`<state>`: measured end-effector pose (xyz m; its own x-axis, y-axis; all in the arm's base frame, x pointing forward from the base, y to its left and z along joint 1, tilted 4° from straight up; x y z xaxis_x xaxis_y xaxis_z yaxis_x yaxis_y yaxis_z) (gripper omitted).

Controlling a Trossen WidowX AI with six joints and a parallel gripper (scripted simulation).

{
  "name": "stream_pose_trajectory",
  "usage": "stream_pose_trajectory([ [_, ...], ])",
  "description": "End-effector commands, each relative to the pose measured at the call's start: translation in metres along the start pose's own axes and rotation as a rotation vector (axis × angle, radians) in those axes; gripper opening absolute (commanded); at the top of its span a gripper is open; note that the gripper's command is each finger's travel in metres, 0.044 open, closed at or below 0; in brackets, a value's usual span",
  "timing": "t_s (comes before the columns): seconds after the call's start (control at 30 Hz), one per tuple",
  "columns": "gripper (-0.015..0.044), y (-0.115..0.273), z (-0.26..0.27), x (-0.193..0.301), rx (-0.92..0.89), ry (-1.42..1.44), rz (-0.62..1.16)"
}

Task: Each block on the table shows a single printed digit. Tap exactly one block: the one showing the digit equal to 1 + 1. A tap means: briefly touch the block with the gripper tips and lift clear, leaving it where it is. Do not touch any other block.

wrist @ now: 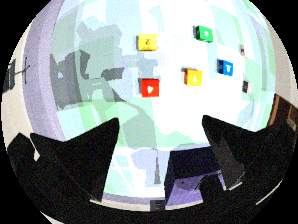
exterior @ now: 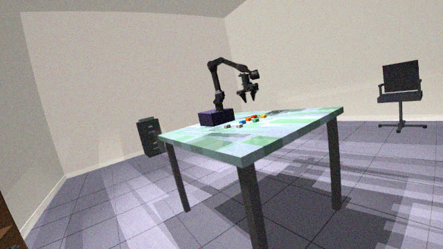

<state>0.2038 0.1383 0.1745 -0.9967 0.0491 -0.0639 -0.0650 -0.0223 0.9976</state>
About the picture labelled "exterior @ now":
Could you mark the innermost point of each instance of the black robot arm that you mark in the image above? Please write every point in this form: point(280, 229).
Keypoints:
point(219, 94)

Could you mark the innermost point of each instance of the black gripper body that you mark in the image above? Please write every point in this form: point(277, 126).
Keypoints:
point(243, 91)

